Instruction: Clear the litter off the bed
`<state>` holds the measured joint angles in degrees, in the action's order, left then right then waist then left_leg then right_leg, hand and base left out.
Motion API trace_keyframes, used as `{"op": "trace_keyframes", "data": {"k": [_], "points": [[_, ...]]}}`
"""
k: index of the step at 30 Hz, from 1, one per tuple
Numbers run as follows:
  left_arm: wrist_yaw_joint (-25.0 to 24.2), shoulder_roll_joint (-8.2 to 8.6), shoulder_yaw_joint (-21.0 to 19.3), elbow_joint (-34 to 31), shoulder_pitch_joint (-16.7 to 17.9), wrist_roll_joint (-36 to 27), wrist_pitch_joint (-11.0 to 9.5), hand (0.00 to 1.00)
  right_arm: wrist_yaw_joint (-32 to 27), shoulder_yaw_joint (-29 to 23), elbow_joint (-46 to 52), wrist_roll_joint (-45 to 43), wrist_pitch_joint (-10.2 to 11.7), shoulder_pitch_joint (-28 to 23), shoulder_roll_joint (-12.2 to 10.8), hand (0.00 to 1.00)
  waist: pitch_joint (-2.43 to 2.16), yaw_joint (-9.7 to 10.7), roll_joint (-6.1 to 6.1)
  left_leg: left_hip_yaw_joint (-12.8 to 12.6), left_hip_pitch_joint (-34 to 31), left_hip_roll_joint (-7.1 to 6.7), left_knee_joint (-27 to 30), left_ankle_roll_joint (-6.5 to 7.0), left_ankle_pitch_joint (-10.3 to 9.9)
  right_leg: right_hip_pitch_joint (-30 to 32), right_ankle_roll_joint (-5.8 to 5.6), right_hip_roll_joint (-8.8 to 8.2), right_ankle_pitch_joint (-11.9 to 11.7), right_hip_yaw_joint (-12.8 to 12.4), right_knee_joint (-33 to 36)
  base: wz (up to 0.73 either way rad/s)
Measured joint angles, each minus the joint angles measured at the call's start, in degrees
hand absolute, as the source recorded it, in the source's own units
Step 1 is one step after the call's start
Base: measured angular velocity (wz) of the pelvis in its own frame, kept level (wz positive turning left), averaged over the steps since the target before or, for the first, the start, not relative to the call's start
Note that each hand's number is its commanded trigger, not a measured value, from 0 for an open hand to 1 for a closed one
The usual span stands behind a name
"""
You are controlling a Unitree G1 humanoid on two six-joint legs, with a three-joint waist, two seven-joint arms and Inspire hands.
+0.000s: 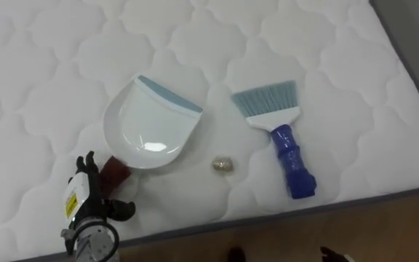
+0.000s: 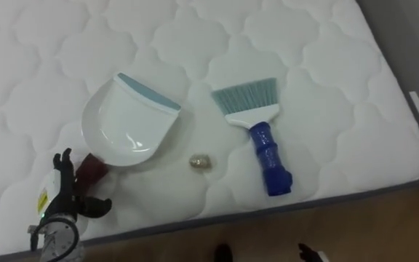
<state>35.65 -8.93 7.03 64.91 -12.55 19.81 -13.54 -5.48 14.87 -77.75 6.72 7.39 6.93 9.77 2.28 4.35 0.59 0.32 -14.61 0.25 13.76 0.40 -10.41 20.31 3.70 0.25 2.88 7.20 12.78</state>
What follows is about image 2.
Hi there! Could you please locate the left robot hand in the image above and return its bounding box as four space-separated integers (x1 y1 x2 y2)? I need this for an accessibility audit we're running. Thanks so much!
36 147 113 221

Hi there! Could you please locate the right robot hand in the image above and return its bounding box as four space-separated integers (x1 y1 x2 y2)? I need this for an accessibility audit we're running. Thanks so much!
298 242 330 262

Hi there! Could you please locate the white dustpan with red handle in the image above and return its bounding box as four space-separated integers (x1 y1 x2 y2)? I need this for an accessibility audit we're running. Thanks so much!
72 71 182 197

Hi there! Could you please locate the white quilted bed mattress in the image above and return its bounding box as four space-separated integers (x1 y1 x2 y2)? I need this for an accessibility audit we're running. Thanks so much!
0 0 419 262

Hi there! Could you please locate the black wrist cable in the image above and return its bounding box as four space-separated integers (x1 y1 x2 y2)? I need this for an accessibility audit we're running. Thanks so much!
30 217 81 262

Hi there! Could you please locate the hand brush with blue handle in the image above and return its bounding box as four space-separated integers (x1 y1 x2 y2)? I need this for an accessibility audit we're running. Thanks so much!
211 77 293 197

